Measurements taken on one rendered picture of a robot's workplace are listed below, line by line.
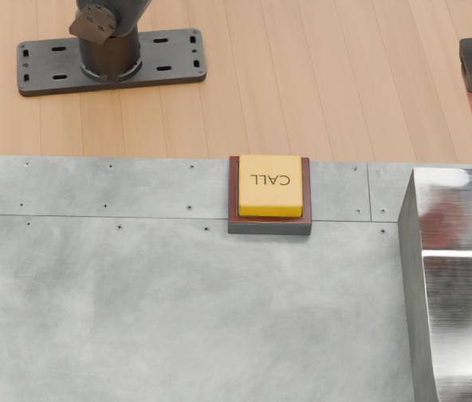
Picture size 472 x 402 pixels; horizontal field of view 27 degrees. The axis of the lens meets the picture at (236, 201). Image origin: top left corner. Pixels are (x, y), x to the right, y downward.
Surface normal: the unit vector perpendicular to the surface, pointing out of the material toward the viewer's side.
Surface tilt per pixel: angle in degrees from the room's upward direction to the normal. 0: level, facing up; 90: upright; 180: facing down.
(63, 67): 0
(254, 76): 0
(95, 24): 90
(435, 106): 0
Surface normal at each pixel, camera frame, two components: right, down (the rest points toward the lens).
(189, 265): 0.03, -0.55
